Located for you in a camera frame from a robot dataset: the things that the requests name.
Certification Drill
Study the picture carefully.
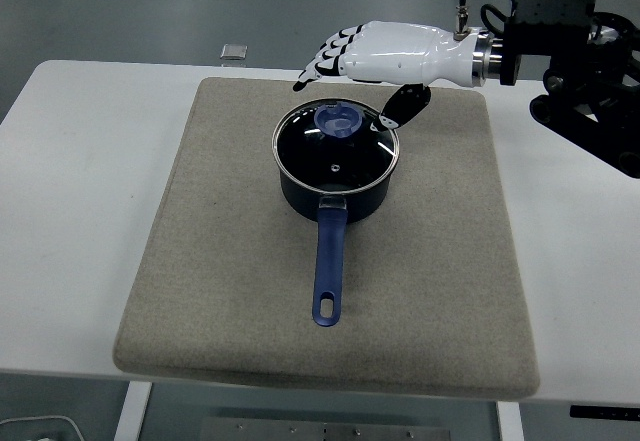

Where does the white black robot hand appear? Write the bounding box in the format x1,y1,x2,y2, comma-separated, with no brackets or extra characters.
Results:
292,20,486,133

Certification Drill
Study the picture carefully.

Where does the glass pot lid blue knob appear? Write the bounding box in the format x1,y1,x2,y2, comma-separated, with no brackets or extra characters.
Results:
271,100,401,195

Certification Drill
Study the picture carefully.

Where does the beige fabric mat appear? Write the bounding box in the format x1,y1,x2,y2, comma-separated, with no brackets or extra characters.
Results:
110,76,541,397

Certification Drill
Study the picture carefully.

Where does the white table leg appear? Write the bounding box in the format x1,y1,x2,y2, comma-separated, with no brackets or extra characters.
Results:
494,403,525,441
113,382,153,441

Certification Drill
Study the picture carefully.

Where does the black table control panel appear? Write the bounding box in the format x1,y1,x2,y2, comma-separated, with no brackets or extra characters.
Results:
569,405,640,421

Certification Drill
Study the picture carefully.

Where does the dark pot with blue handle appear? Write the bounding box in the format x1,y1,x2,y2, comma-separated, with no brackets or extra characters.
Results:
277,155,396,330

